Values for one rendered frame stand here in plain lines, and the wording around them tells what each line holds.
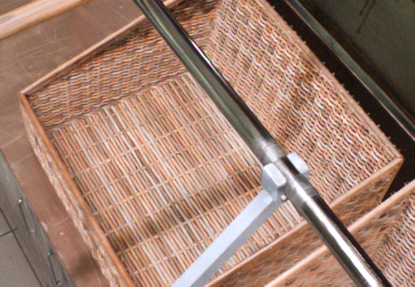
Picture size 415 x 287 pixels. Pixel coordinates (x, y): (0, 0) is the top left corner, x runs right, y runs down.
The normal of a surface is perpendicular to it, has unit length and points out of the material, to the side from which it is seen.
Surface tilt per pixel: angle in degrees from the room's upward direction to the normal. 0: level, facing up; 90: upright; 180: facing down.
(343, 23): 70
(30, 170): 0
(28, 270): 0
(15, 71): 0
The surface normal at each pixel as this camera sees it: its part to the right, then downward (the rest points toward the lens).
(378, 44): -0.80, 0.16
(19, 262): 0.01, -0.62
